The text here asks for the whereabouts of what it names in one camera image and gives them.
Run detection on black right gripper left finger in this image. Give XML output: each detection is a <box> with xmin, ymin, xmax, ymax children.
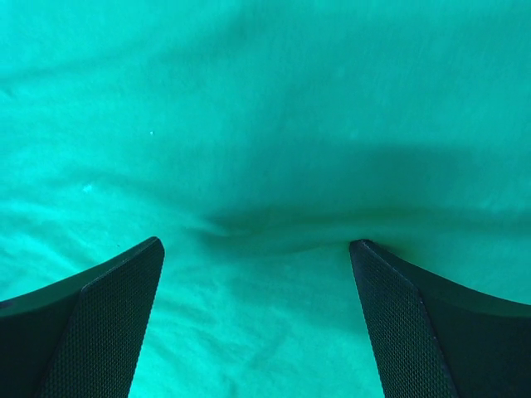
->
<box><xmin>1</xmin><ymin>237</ymin><xmax>165</xmax><ymax>398</ymax></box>

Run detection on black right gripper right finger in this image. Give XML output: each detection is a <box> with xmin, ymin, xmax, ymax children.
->
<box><xmin>349</xmin><ymin>240</ymin><xmax>530</xmax><ymax>398</ymax></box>

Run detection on green t shirt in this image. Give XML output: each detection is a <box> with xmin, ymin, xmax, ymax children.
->
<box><xmin>1</xmin><ymin>1</ymin><xmax>530</xmax><ymax>397</ymax></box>

